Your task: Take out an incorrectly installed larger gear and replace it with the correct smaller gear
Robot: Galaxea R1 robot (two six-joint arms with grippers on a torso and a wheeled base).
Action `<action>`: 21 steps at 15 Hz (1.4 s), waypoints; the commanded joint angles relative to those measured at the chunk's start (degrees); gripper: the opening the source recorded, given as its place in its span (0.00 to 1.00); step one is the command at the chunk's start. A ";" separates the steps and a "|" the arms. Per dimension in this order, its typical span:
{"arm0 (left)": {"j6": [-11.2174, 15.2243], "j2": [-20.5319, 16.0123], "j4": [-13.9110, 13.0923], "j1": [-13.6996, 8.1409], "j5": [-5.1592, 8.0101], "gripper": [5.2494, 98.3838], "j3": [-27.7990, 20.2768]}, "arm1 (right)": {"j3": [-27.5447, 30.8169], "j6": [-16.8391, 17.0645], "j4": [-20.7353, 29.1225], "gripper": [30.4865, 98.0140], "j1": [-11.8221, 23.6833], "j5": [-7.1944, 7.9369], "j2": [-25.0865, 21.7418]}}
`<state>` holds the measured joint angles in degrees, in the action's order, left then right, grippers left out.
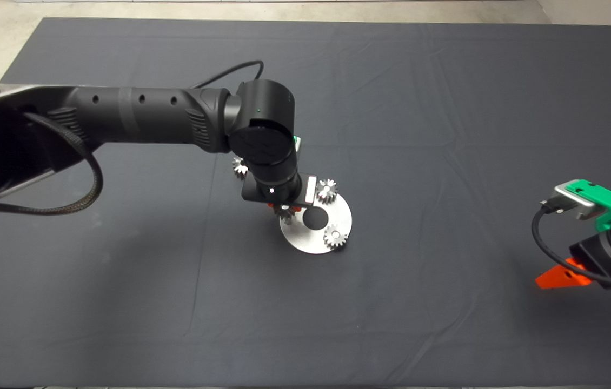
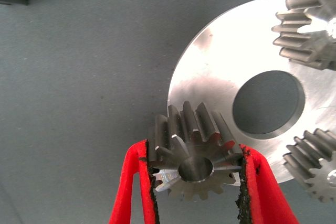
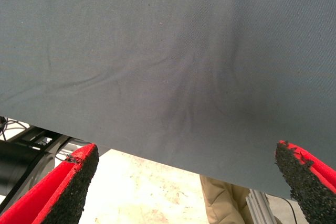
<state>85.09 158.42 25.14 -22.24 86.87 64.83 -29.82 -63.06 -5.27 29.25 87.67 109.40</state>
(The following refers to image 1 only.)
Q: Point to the green right camera mount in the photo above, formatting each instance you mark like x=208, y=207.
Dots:
x=608, y=202

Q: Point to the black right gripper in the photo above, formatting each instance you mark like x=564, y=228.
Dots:
x=605, y=254

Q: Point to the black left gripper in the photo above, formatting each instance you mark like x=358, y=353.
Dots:
x=278, y=189

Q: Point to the round metal plate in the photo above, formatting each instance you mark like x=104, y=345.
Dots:
x=332, y=216

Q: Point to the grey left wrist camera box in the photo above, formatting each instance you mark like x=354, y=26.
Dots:
x=299, y=148

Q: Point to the small steel gear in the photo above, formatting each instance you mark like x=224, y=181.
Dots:
x=285, y=215
x=327, y=191
x=335, y=236

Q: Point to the dark grey table cloth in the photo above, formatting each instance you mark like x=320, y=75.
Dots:
x=446, y=135

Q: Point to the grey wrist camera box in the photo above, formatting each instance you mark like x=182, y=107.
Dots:
x=568, y=202
x=299, y=148

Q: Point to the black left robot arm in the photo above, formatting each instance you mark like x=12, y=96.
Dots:
x=143, y=113

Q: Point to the larger steel gear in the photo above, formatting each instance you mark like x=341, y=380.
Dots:
x=239, y=167

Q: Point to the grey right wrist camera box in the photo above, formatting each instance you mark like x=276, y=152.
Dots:
x=568, y=202

